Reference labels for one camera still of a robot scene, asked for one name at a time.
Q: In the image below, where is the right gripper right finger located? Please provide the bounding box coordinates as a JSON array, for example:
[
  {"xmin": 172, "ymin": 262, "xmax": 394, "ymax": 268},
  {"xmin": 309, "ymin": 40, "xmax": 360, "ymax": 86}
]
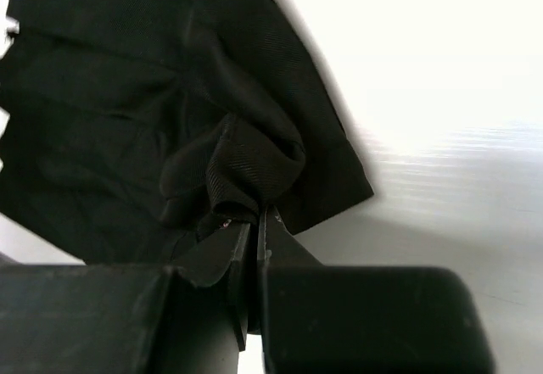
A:
[{"xmin": 257, "ymin": 207, "xmax": 495, "ymax": 373}]

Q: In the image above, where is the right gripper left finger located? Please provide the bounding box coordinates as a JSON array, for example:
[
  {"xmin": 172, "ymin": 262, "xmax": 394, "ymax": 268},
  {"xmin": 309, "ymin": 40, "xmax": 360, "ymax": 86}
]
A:
[{"xmin": 1, "ymin": 223, "xmax": 250, "ymax": 373}]

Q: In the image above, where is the black pleated skirt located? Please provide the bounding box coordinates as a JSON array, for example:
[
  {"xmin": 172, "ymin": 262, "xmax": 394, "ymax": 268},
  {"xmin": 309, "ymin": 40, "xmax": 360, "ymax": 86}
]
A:
[{"xmin": 1, "ymin": 0, "xmax": 373, "ymax": 264}]

